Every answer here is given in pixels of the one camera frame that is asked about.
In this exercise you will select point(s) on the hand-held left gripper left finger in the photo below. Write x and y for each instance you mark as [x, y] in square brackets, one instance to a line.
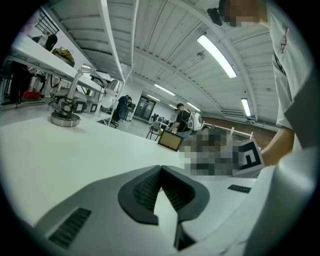
[105, 212]

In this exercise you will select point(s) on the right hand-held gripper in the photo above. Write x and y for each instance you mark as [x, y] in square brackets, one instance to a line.
[250, 160]

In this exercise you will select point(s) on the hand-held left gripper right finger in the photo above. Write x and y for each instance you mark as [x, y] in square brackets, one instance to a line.
[215, 200]

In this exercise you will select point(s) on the person's right forearm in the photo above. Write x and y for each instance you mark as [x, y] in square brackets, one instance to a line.
[280, 145]

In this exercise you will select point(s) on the short ceiling light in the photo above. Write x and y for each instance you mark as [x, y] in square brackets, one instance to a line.
[246, 107]

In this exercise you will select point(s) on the white round backpack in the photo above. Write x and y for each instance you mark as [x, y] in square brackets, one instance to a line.
[195, 122]

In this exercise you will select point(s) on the white table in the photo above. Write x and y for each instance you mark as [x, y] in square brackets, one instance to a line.
[62, 155]

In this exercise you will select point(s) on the black chair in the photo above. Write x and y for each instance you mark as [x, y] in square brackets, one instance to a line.
[114, 119]

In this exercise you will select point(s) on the grey chair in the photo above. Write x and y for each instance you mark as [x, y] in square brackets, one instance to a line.
[154, 128]

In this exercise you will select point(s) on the silver desk lamp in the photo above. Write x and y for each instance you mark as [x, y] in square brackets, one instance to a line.
[66, 117]

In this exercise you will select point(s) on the long ceiling light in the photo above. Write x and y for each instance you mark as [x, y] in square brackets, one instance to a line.
[216, 55]

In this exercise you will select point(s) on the person's head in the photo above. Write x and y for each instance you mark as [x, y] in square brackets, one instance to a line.
[242, 11]

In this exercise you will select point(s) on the white metal shelf rack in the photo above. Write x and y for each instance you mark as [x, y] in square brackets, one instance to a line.
[50, 65]

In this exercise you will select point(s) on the yellow-brown bag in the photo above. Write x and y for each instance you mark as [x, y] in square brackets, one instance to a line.
[63, 56]

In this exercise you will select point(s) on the clear plastic bottle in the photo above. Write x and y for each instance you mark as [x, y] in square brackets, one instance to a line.
[43, 38]

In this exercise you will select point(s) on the black head-mounted camera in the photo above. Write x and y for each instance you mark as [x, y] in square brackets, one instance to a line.
[215, 16]

